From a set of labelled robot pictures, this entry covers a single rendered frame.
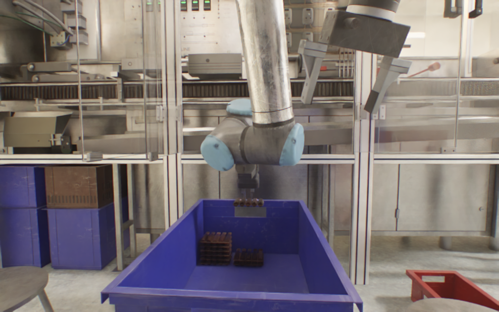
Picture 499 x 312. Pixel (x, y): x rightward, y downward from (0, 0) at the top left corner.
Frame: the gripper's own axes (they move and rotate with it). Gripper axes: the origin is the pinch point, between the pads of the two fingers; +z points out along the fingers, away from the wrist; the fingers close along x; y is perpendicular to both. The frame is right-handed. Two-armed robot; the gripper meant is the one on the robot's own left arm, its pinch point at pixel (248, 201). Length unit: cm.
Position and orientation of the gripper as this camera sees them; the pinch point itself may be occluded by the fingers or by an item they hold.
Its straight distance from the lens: 90.1
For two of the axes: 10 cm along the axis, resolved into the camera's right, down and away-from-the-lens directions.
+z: 0.4, 7.7, 6.3
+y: 0.5, -6.3, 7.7
